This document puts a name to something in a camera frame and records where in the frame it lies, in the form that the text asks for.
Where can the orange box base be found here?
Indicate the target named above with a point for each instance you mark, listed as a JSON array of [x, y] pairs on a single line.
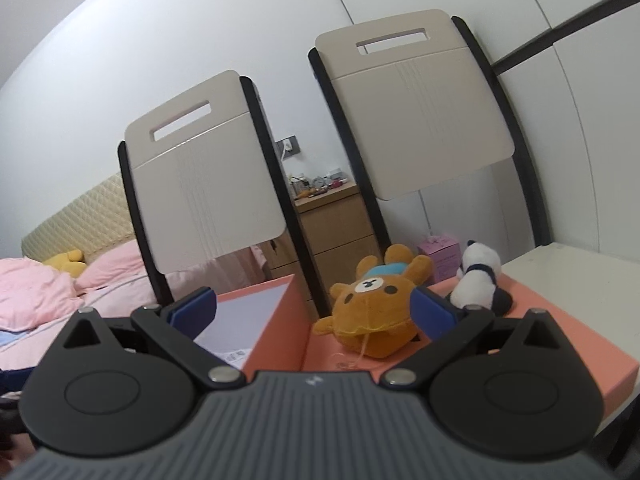
[[261, 327]]

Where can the wooden drawer cabinet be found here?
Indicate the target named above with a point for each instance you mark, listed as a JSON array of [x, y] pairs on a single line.
[[339, 234]]

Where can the small items on cabinet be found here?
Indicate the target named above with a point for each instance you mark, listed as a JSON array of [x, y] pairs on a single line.
[[302, 186]]

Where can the panda plush toy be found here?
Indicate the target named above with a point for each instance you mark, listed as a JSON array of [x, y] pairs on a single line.
[[477, 283]]

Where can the pink gift box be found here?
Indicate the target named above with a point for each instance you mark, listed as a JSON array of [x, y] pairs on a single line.
[[445, 253]]

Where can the pink duvet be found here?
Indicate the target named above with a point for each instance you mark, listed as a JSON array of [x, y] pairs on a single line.
[[33, 294]]

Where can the pink pillow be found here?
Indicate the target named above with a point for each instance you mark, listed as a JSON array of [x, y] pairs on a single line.
[[123, 261]]

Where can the wall power socket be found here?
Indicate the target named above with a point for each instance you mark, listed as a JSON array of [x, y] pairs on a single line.
[[288, 147]]

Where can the beige quilted headboard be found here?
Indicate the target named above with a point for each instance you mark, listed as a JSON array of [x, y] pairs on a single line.
[[95, 222]]

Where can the brown teddy bear plush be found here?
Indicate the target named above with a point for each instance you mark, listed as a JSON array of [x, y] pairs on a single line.
[[371, 315]]

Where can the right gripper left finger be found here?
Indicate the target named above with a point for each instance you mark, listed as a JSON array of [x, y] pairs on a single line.
[[116, 386]]

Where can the right beige folding chair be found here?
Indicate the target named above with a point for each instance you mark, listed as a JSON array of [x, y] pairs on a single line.
[[415, 103]]

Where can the left beige folding chair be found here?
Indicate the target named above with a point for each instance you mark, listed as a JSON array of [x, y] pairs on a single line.
[[202, 179]]

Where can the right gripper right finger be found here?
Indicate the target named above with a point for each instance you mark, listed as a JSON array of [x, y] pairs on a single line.
[[512, 388]]

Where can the yellow plush toy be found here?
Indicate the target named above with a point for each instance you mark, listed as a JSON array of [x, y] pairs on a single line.
[[71, 262]]

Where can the beige folding chair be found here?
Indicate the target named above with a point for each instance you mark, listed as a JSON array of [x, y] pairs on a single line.
[[202, 179], [415, 103]]

